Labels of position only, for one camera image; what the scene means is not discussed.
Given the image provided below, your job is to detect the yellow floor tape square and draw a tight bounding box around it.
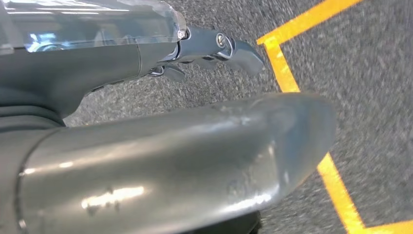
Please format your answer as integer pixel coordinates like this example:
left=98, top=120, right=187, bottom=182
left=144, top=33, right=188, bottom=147
left=256, top=0, right=413, bottom=234

